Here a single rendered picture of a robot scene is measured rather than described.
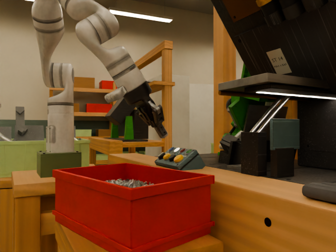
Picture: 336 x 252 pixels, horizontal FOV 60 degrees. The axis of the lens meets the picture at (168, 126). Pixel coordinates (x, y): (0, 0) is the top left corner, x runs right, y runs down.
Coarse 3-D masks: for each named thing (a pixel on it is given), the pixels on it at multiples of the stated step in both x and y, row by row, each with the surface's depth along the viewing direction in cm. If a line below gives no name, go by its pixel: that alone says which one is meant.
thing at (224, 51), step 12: (216, 12) 163; (216, 24) 162; (216, 36) 162; (228, 36) 159; (216, 48) 162; (228, 48) 159; (216, 60) 162; (228, 60) 159; (216, 72) 162; (228, 72) 159; (216, 84) 162; (216, 96) 162; (228, 96) 159; (216, 108) 162; (288, 108) 120; (216, 120) 162; (228, 120) 158; (216, 132) 162; (228, 132) 158; (216, 144) 162
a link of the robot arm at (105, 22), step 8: (72, 0) 71; (80, 0) 71; (88, 0) 71; (72, 8) 71; (80, 8) 72; (88, 8) 72; (96, 8) 71; (104, 8) 71; (72, 16) 73; (80, 16) 74; (88, 16) 71; (96, 16) 70; (104, 16) 70; (112, 16) 71; (96, 24) 69; (104, 24) 70; (112, 24) 71; (104, 32) 70; (112, 32) 72; (104, 40) 72
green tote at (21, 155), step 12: (0, 144) 135; (12, 144) 138; (24, 144) 140; (36, 144) 142; (84, 144) 152; (0, 156) 136; (12, 156) 138; (24, 156) 140; (36, 156) 142; (84, 156) 152; (0, 168) 136; (12, 168) 138; (24, 168) 140
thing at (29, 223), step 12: (24, 204) 88; (36, 204) 90; (48, 204) 115; (12, 216) 113; (24, 216) 88; (36, 216) 90; (48, 216) 93; (12, 228) 112; (24, 228) 88; (36, 228) 90; (48, 228) 93; (12, 240) 111; (24, 240) 88; (36, 240) 90
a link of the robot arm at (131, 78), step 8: (120, 72) 73; (128, 72) 73; (136, 72) 74; (120, 80) 73; (128, 80) 73; (136, 80) 73; (144, 80) 75; (120, 88) 72; (128, 88) 73; (104, 96) 77; (112, 96) 71; (120, 96) 71
